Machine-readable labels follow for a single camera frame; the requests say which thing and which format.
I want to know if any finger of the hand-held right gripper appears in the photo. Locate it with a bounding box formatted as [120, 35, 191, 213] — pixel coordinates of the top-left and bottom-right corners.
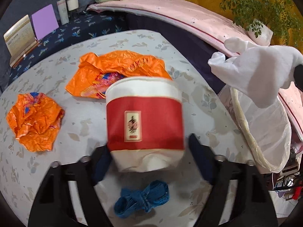
[293, 64, 303, 89]

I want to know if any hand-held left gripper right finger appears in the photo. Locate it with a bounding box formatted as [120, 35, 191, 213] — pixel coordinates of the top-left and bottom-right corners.
[189, 134, 278, 227]

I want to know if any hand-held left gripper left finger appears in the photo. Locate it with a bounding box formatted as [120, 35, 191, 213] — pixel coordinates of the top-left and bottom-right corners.
[28, 145, 113, 227]

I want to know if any white cloth glove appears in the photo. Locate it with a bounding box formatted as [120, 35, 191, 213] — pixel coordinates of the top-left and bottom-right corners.
[208, 37, 303, 109]

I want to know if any bin with white plastic bag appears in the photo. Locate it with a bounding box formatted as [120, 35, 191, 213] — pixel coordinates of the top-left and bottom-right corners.
[218, 85, 293, 173]

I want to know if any red white labelled paper cup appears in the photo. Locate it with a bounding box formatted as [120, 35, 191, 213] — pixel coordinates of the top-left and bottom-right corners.
[105, 76, 185, 173]

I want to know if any blue mesh fabric piece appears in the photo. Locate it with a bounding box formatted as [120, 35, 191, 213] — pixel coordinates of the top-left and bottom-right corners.
[114, 180, 170, 218]

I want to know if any green plant in white pot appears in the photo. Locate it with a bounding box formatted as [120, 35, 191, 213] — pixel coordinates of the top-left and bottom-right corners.
[220, 0, 303, 48]

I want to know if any crumpled orange plastic wrapper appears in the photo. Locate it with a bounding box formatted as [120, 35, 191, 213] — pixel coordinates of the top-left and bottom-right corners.
[6, 92, 65, 152]

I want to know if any flat orange plastic wrapper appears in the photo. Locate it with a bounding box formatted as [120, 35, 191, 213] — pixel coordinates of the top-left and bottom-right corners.
[65, 50, 173, 99]

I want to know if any dark purple cloth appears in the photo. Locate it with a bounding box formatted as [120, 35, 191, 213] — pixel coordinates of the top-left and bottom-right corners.
[125, 12, 225, 88]

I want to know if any pink cloth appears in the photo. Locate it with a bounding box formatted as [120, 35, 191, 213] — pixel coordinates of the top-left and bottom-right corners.
[86, 0, 303, 133]

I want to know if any dark blue floral cloth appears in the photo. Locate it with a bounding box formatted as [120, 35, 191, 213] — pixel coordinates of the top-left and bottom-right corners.
[0, 12, 133, 93]

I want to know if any beige card stand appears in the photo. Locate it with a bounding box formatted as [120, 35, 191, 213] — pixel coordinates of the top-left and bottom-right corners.
[3, 15, 41, 68]

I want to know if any purple card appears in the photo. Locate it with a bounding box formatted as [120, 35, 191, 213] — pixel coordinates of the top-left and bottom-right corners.
[31, 4, 59, 40]

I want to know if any white bottle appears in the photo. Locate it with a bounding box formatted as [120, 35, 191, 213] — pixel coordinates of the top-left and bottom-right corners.
[57, 0, 70, 25]

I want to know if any white jar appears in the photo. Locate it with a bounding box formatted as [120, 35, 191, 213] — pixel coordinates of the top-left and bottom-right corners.
[66, 0, 79, 11]

